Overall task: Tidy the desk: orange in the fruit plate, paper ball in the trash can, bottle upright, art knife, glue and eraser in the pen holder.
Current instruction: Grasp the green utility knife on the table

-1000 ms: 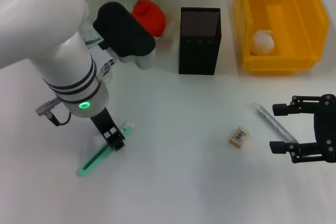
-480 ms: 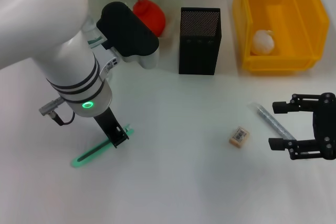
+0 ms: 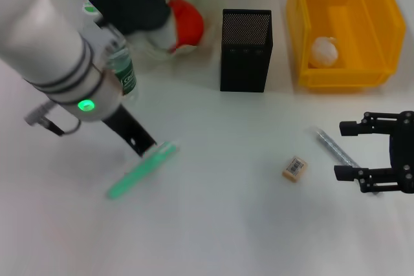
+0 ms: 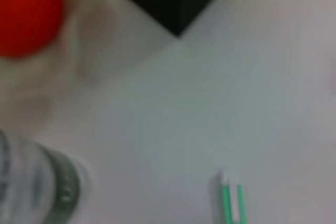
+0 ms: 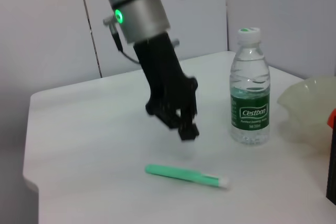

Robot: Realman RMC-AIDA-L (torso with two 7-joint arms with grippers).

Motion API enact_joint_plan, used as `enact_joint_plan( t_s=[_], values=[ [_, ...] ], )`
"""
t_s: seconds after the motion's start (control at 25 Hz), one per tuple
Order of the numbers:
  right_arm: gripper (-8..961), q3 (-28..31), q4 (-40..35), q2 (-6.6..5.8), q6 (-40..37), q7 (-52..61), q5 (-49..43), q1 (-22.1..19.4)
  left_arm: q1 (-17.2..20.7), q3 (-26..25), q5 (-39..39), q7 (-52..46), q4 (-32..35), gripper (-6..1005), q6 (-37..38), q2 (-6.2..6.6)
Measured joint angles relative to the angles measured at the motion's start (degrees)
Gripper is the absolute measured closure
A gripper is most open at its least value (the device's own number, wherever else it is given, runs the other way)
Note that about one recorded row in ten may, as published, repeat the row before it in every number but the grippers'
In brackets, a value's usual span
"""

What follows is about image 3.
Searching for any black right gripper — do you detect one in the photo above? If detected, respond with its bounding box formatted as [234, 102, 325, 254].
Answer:
[333, 111, 414, 195]

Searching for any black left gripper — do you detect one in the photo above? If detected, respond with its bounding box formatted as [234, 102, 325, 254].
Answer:
[102, 105, 158, 158]

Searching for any green utility knife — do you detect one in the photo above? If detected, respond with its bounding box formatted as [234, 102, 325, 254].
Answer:
[106, 140, 180, 200]

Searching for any grey marker pen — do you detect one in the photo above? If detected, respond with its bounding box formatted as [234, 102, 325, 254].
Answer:
[312, 127, 383, 196]

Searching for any beige eraser with barcode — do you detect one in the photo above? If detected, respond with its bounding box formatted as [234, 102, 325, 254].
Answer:
[281, 155, 309, 184]

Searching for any clear water bottle green label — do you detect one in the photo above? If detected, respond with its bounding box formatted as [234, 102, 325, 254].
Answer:
[80, 0, 138, 100]

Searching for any white paper ball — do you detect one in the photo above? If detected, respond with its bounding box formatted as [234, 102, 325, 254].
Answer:
[310, 36, 340, 69]

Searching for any red-orange knitted fruit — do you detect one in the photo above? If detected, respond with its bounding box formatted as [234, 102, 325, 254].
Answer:
[167, 0, 205, 49]

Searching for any black mesh pen holder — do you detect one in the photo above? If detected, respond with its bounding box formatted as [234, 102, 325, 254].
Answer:
[219, 8, 274, 92]

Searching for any translucent green fruit bowl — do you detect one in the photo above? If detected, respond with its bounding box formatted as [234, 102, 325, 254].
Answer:
[129, 0, 221, 67]

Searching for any yellow plastic storage bin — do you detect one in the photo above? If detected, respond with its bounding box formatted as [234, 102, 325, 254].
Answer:
[285, 0, 407, 92]

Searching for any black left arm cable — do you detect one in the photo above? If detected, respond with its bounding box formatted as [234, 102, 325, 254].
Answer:
[24, 101, 82, 137]

